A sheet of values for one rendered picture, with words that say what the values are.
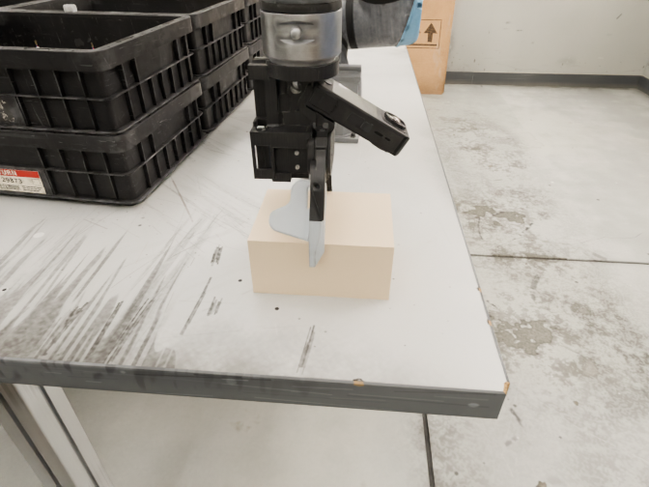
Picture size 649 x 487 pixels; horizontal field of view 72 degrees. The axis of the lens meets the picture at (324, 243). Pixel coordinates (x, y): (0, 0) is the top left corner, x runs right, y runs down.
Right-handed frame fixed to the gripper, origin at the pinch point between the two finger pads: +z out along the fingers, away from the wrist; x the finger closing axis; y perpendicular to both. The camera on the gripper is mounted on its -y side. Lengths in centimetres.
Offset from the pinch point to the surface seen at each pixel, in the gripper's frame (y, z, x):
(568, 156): -122, 76, -203
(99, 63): 29.3, -16.5, -11.4
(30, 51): 38.1, -17.7, -11.4
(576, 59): -172, 55, -346
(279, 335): 3.8, 5.1, 12.6
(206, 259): 15.6, 5.1, 0.0
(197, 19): 26, -17, -42
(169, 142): 28.3, -0.8, -24.1
